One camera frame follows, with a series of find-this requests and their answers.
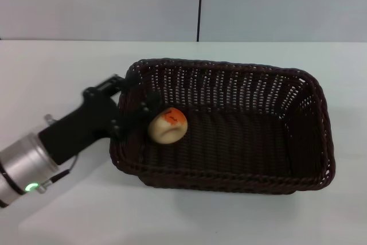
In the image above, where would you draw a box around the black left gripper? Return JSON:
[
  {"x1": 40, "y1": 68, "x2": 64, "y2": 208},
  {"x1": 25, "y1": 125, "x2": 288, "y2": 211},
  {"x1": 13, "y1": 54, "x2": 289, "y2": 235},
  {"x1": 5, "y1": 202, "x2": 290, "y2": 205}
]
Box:
[{"x1": 38, "y1": 71, "x2": 162, "y2": 166}]

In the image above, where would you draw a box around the round bun with orange top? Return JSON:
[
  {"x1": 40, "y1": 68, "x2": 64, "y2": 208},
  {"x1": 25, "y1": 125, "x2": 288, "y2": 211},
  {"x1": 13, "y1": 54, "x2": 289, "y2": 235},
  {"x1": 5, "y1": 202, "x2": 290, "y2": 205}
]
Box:
[{"x1": 148, "y1": 107, "x2": 189, "y2": 145}]

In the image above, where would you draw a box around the dark brown woven basket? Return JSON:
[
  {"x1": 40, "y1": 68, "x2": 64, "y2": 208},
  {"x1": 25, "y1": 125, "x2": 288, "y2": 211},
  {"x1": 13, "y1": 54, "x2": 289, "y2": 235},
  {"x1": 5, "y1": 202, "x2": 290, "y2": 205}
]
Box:
[{"x1": 108, "y1": 57, "x2": 336, "y2": 196}]

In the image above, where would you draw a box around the thin black left gripper cable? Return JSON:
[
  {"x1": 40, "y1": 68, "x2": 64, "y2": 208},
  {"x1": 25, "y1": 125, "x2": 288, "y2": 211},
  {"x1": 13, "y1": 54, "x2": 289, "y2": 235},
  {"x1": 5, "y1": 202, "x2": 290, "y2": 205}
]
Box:
[{"x1": 38, "y1": 154, "x2": 79, "y2": 194}]

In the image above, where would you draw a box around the black vertical wall strip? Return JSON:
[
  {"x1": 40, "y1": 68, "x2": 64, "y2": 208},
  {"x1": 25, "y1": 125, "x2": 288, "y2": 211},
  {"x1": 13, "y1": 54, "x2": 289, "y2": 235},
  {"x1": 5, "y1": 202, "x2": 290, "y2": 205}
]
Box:
[{"x1": 196, "y1": 0, "x2": 204, "y2": 42}]

